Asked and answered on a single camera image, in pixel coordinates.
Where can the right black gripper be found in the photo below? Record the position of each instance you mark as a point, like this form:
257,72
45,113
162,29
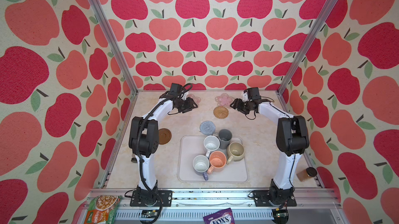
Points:
237,104

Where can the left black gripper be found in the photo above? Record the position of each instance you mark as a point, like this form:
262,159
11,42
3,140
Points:
189,105

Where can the pink flower coaster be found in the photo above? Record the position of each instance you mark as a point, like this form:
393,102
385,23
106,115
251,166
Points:
224,100
196,99

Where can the tan round rattan coaster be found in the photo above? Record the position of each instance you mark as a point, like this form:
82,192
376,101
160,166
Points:
221,112

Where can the grey round woven coaster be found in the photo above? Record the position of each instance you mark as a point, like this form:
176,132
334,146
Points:
207,128

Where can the brown round wooden coaster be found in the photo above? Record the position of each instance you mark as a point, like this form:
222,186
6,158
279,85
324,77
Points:
164,136

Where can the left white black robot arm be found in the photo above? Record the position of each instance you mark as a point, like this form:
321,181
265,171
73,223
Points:
144,139

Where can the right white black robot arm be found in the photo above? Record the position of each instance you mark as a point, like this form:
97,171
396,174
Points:
292,139

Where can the dark grey mug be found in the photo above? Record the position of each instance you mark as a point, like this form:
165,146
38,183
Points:
224,136

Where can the beige mug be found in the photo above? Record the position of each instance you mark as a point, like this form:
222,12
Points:
236,152

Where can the white mug upper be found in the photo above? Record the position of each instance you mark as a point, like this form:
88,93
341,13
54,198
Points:
211,144

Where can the orange mug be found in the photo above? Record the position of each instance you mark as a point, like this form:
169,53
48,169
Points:
217,160

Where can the white plastic tray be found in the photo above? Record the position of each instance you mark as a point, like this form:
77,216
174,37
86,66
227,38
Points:
192,146

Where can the grey spice bottle lying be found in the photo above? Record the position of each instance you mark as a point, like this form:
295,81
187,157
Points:
134,160

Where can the black lid spice jar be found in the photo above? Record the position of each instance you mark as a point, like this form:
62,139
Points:
307,174

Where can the purple Fox's candy bag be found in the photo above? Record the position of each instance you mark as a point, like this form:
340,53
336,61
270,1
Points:
224,216

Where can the green snack bag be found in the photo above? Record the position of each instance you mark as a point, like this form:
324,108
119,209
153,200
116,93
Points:
102,210

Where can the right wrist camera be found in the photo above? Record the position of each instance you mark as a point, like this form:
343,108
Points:
252,94

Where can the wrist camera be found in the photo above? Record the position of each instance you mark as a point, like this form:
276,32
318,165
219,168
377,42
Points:
252,94
176,90

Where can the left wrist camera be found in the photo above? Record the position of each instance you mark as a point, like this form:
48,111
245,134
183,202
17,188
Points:
176,90

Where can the white mug purple handle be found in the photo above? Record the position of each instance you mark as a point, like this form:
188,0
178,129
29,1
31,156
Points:
201,165

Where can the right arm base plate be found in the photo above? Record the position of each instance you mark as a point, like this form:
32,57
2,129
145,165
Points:
263,198

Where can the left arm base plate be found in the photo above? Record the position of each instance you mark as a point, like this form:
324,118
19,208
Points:
162,198

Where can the left aluminium frame post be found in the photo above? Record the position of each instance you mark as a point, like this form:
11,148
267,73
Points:
113,44

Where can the aluminium frame post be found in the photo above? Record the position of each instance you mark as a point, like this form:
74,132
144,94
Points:
113,44
314,30

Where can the aluminium front rail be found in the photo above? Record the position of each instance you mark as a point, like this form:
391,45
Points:
189,206

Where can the right aluminium frame post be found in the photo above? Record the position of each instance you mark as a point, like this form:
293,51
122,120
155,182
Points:
314,30

